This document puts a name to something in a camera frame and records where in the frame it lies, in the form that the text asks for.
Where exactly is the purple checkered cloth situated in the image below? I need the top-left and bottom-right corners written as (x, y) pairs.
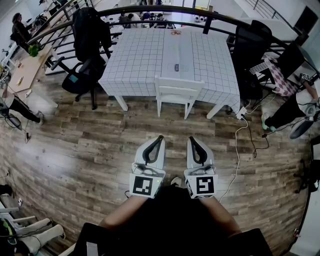
top-left (262, 54), bottom-right (304, 97)

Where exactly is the person's white shoe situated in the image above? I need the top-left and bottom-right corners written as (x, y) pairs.
top-left (170, 176), bottom-right (185, 189)

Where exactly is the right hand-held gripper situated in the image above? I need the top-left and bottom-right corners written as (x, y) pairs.
top-left (183, 136), bottom-right (219, 200)

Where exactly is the light wooden desk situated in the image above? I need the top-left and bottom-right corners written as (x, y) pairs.
top-left (7, 44), bottom-right (60, 109)

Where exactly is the white wire basket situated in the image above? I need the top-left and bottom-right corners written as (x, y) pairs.
top-left (249, 61), bottom-right (273, 76)

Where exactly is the black mesh office chair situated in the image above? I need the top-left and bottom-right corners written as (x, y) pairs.
top-left (229, 19), bottom-right (274, 101)

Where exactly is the green potted plant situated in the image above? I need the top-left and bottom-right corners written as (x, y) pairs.
top-left (27, 43), bottom-right (41, 58)

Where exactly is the person's left forearm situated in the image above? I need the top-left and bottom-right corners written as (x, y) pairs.
top-left (103, 194), bottom-right (151, 231)

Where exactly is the white cable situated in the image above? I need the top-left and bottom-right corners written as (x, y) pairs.
top-left (218, 117), bottom-right (250, 204)

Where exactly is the person in dark shirt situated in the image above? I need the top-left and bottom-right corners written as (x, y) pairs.
top-left (72, 186), bottom-right (274, 256)

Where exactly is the black monitor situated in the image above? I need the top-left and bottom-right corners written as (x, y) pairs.
top-left (277, 41), bottom-right (313, 80)

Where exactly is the black metal railing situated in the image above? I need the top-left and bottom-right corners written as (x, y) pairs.
top-left (27, 4), bottom-right (312, 83)

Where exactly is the white power strip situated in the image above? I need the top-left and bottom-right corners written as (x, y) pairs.
top-left (236, 106), bottom-right (248, 120)

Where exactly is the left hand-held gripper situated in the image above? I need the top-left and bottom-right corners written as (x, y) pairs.
top-left (129, 135), bottom-right (166, 200)

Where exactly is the black cable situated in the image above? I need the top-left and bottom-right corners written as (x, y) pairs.
top-left (245, 119), bottom-right (271, 159)

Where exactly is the table with grid tablecloth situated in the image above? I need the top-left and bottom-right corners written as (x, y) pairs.
top-left (98, 27), bottom-right (241, 120)

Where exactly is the person's right forearm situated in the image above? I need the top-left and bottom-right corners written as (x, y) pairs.
top-left (199, 196), bottom-right (243, 239)

